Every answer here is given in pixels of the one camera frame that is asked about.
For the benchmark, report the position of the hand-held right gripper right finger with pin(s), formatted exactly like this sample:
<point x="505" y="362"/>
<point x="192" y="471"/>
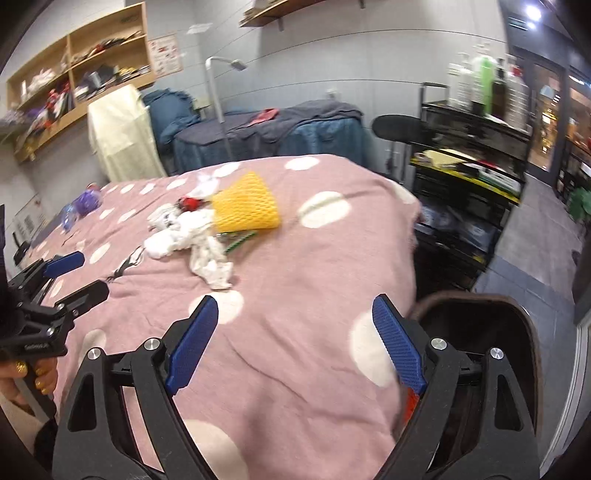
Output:
<point x="397" y="341"/>

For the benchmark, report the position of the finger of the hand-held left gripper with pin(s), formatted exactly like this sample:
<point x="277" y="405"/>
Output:
<point x="64" y="264"/>
<point x="87" y="293"/>

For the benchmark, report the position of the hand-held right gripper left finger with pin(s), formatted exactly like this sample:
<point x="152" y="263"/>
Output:
<point x="191" y="341"/>

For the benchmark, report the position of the black trash bin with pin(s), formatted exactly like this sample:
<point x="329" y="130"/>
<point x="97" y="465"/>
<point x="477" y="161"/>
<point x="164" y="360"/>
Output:
<point x="466" y="323"/>

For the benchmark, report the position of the white tissue pile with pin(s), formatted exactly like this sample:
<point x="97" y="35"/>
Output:
<point x="184" y="235"/>

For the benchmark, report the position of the green stick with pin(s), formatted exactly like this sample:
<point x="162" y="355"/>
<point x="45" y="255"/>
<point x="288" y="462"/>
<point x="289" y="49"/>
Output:
<point x="240" y="241"/>

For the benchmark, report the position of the small red wrapper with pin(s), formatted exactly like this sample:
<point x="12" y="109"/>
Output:
<point x="189" y="202"/>

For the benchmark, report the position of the yellow foam fruit net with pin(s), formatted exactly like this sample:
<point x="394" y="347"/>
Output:
<point x="244" y="201"/>

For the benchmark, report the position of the person's left hand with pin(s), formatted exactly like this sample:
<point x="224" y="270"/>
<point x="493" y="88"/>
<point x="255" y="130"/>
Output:
<point x="9" y="383"/>

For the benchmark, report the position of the small clear water bottle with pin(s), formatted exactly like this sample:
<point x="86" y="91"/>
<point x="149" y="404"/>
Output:
<point x="68" y="217"/>

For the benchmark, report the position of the purple pouch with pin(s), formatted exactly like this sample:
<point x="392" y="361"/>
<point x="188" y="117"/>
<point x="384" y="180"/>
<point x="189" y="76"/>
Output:
<point x="87" y="201"/>

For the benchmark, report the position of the pink polka dot blanket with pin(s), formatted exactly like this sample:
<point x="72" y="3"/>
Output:
<point x="286" y="360"/>

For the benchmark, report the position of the pale yellow cloth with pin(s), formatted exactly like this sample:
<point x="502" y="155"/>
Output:
<point x="124" y="138"/>

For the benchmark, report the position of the black trolley cart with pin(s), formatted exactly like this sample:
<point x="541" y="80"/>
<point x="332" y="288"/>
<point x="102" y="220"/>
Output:
<point x="466" y="203"/>

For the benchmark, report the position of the wooden cubby shelf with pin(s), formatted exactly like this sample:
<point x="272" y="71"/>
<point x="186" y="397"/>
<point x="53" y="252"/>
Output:
<point x="78" y="92"/>

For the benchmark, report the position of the blue cloth pile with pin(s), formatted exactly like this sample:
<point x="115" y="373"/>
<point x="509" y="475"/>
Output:
<point x="168" y="115"/>

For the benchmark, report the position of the black round stool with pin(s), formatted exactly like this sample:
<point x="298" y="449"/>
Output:
<point x="395" y="127"/>

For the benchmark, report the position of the white floor lamp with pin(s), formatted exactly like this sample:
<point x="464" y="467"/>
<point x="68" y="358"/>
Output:
<point x="214" y="101"/>

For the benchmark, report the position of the green potted plant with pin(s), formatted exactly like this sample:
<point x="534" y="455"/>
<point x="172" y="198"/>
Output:
<point x="581" y="205"/>

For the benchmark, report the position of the massage bed with grey cover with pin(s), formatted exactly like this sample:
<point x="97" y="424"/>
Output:
<point x="300" y="134"/>

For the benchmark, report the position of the red cloth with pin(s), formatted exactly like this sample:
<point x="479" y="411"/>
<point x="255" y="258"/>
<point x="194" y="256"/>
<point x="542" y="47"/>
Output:
<point x="264" y="116"/>

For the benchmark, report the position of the cluster of toiletry bottles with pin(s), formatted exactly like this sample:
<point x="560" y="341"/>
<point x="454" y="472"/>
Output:
<point x="485" y="87"/>

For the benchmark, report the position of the white wall sign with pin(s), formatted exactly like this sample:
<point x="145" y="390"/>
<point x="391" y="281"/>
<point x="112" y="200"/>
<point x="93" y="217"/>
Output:
<point x="32" y="217"/>

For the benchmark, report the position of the wall poster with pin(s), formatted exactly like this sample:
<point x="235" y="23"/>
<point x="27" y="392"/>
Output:
<point x="164" y="55"/>

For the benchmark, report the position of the wooden wall shelf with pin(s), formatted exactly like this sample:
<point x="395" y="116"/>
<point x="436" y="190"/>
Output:
<point x="295" y="9"/>

